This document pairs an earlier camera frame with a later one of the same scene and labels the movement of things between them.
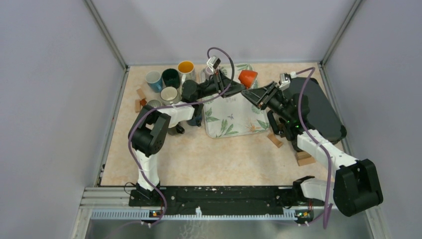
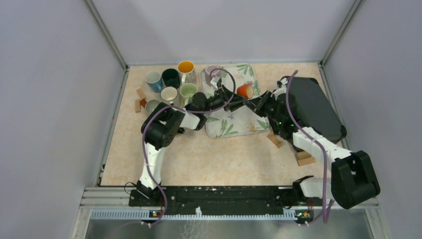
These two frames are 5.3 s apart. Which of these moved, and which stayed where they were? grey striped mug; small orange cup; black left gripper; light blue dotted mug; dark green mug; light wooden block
Moved: small orange cup; black left gripper
Stayed: light blue dotted mug; dark green mug; light wooden block; grey striped mug
